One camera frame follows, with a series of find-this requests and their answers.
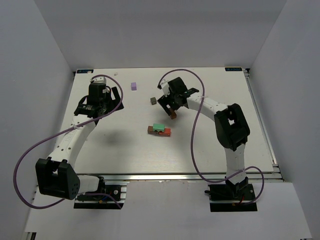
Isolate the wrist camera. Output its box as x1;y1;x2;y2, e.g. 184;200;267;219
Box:
157;79;170;97
90;76;107;85

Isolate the brown rectangular block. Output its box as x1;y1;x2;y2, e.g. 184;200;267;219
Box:
169;108;177;120

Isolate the red rectangular block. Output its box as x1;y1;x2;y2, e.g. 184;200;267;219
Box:
158;128;171;137

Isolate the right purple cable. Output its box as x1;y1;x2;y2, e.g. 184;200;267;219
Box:
157;69;265;206

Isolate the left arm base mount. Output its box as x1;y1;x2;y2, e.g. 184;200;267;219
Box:
73;183;127;210

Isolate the aluminium table frame rail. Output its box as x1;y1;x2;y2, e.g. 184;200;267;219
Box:
242;68;284;181

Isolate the olive green cube block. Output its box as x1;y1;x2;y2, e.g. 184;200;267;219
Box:
150;97;157;105

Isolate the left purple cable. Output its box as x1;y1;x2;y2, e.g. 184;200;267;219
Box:
12;73;125;210

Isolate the right blue label sticker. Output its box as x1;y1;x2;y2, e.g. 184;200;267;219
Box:
224;67;243;72

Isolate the brown block with picture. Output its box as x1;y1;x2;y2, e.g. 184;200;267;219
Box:
147;126;158;135

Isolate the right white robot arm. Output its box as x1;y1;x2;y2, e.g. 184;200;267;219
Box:
157;77;250;191

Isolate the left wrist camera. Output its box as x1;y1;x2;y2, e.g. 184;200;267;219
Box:
90;76;107;85

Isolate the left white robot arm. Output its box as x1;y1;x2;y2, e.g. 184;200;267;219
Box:
35;82;124;200

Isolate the green notched block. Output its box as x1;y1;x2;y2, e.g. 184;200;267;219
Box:
152;123;165;133

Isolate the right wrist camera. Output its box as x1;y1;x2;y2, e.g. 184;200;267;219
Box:
157;79;170;97

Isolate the purple cable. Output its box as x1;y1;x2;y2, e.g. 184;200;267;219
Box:
12;73;125;210
157;69;265;206

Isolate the purple cube block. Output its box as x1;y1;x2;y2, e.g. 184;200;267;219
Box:
130;82;137;91

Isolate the blue label sticker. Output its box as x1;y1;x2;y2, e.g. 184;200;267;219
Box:
224;67;243;72
76;69;94;74

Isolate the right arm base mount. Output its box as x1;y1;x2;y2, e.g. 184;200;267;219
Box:
204;184;258;213

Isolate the left blue label sticker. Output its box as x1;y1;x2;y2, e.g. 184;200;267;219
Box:
76;69;94;74

